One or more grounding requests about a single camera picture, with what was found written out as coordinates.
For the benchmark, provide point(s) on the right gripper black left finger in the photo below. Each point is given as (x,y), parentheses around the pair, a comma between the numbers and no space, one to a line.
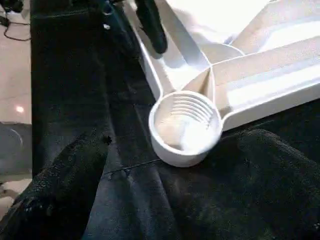
(57,195)

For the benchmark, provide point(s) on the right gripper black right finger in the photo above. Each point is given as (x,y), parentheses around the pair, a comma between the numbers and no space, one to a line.
(262,187)

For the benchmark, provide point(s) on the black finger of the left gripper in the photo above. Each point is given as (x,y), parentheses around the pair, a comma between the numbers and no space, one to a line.
(125,27)
(155,30)

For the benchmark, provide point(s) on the black mat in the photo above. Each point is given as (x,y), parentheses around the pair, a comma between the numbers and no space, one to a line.
(75,87)

